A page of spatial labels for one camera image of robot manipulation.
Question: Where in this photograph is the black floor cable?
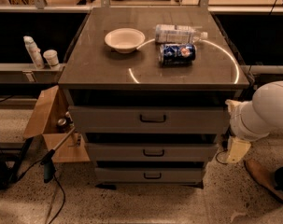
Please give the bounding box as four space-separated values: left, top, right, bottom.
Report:
215 133 233 166

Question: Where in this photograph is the grey bottom drawer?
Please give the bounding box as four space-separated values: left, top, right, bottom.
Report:
95 168 205 183

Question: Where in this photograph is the white paper bowl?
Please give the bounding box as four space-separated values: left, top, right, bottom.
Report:
105 28 145 54

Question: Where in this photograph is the grey top drawer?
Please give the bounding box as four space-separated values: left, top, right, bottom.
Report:
69 105 229 134

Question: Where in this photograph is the clear plastic water bottle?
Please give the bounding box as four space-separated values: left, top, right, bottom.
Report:
155 24 208 44

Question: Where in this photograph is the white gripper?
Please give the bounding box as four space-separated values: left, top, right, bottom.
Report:
225 99 269 163

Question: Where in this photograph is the grey drawer cabinet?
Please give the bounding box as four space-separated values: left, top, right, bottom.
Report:
58 6 251 190

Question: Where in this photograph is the brown leather shoe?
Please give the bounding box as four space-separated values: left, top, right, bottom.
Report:
244 159 283 203

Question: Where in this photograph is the blue soda can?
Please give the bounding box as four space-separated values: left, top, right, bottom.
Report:
159 44 196 66

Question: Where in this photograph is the grey drawer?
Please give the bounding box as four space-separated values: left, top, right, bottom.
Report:
95 168 205 183
85 143 218 161
69 105 229 134

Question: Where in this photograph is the open cardboard box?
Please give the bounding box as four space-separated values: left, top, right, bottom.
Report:
23 86 90 163

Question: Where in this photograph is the white spray bottle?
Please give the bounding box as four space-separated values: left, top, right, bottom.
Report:
23 35 45 69

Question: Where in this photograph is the tool with teal handle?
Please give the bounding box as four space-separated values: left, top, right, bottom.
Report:
40 127 77 184

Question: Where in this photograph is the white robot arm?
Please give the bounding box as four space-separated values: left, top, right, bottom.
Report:
226 81 283 163

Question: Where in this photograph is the metal can in box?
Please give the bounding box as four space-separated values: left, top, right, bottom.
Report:
57 118 68 129

